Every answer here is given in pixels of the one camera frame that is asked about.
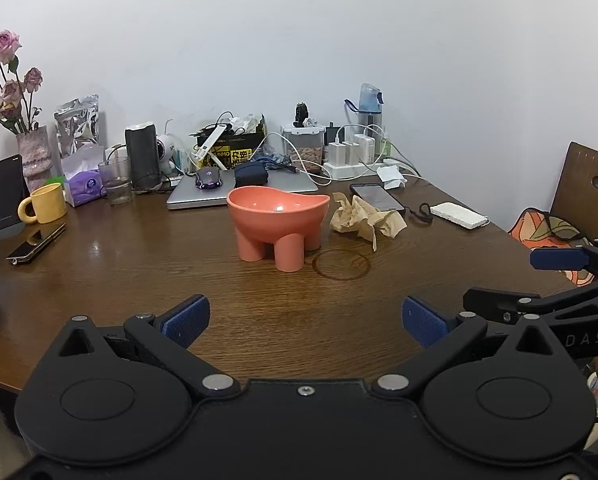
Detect white power strip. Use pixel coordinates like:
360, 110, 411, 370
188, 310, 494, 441
324, 159, 404, 181

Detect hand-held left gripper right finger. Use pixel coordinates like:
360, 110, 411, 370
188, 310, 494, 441
371, 295, 576, 402

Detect black speaker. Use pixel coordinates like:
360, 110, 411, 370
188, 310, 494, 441
125, 122, 161, 191

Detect dark blue pouch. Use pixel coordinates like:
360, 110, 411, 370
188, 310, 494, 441
234, 161, 270, 190

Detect yellow mug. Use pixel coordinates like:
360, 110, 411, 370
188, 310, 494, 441
18, 183, 68, 224

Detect purple tissue pack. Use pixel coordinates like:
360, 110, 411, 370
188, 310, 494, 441
61, 145, 106, 207

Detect pink footed bowl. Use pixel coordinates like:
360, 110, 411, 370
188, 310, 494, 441
227, 186, 330, 273

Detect white security camera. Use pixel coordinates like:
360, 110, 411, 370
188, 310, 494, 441
156, 134, 180, 174

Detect black and yellow box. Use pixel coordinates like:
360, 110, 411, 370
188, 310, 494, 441
197, 115, 268, 171

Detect mottled pink vase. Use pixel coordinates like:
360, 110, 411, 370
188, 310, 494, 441
17, 125, 54, 193

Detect silver foil bag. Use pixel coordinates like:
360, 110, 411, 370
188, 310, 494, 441
54, 94, 100, 160

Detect white stick device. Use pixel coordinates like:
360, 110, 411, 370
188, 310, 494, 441
191, 124, 228, 171

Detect silver laptop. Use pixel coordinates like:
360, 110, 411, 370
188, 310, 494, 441
167, 172, 320, 211

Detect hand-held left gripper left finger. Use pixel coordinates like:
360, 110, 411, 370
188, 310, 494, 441
43, 294, 242, 403

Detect black glossy phone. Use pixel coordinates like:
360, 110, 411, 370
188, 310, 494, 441
6, 230, 47, 264

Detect clear food container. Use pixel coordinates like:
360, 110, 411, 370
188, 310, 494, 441
281, 125, 326, 177

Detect wooden chair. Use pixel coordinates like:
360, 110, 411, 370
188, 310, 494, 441
549, 141, 598, 242

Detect pink roses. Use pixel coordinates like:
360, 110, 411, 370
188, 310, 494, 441
0, 30, 44, 135

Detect white rectangular block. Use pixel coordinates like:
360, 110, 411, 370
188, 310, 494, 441
430, 202, 490, 231

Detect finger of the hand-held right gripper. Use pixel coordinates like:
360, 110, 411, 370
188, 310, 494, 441
530, 239, 598, 282
463, 279, 598, 325

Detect clear drinking glass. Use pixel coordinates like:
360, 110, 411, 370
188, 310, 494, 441
98, 156, 132, 206

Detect blue water bottle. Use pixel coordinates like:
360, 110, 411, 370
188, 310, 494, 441
344, 83, 385, 136

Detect orange printed cloth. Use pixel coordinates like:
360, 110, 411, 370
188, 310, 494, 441
509, 207, 598, 286

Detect cream cloth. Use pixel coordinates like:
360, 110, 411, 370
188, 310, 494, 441
330, 192, 408, 252

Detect black smartphone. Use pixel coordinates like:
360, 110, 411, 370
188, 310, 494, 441
350, 183, 408, 214

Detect white cable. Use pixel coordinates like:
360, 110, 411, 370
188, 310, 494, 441
256, 132, 332, 179

